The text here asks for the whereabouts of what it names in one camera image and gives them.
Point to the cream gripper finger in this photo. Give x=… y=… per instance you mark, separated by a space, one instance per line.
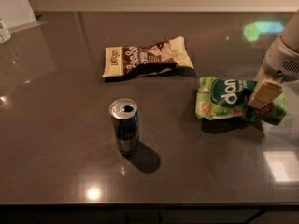
x=261 y=75
x=265 y=92

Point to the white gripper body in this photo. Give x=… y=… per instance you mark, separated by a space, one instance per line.
x=279 y=61

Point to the green rice chip bag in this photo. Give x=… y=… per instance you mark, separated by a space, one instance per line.
x=228 y=98

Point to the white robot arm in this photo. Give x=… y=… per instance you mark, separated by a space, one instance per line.
x=290 y=32

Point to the brown and cream chip bag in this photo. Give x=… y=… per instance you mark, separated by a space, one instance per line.
x=134 y=61

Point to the redbull can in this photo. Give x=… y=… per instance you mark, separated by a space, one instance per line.
x=124 y=116

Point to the white bottle with label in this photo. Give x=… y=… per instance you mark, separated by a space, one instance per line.
x=5 y=34

